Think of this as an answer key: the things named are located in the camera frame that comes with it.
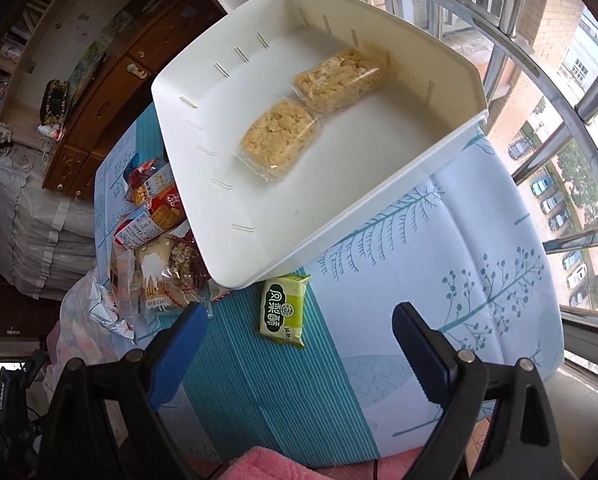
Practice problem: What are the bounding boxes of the wooden desk with drawers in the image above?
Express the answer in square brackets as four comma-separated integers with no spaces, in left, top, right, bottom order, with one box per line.
[42,0,224,200]

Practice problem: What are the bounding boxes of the red blue cookie roll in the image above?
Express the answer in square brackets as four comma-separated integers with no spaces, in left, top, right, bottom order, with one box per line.
[113,183,185,249]

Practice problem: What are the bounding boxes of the peanut cracker clear pack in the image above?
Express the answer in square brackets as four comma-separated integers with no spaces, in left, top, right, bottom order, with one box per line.
[293,48,388,115]

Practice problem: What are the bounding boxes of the white red small bottle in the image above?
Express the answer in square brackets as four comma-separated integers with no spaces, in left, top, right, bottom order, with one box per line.
[36,124,64,142]

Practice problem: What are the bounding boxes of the walnut snack clear pack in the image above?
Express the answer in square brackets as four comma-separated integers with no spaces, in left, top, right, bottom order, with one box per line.
[167,237,209,308]

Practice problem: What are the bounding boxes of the red candy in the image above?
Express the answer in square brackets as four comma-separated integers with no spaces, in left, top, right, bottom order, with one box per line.
[138,157,165,188]

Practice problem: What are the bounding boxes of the white plastic storage bin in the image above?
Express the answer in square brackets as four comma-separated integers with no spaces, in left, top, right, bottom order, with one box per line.
[151,0,488,289]

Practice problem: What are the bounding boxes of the green pineapple cake pack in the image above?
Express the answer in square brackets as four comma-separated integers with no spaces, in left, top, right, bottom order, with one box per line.
[259,274,310,349]

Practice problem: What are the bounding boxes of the square rice cracker pack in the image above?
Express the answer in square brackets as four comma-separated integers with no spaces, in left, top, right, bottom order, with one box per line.
[235,98,321,182]

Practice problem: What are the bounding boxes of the mountain print bread bag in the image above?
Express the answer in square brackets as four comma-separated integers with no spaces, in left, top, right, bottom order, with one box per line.
[135,235,187,313]

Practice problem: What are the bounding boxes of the pastel floral blanket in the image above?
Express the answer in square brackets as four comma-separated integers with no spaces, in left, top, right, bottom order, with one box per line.
[43,268,131,400]

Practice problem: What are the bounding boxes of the orange oats bar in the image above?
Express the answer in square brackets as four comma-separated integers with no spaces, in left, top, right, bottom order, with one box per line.
[132,162,174,205]

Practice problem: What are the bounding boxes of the blue patterned tablecloth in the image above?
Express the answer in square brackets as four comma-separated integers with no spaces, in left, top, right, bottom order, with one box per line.
[92,102,565,470]

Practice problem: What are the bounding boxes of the blue foil candy pack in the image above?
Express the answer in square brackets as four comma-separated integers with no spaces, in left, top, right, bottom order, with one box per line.
[122,157,142,200]

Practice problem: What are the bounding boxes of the black gold ornate box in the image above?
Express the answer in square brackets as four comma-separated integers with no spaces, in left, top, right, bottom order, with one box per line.
[40,79,69,126]

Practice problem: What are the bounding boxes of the red Lipo biscuit bag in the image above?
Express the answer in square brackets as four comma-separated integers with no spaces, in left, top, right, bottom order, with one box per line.
[173,230,232,302]

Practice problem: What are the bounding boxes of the silver foil snack bag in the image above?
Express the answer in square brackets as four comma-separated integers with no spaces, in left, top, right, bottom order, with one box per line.
[87,271,138,344]

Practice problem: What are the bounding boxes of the metal window bars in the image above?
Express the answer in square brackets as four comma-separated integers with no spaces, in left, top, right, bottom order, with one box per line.
[328,0,598,376]

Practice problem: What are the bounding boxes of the brown soda cracker pack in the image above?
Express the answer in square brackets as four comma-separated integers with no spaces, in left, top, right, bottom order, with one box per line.
[109,243,142,325]

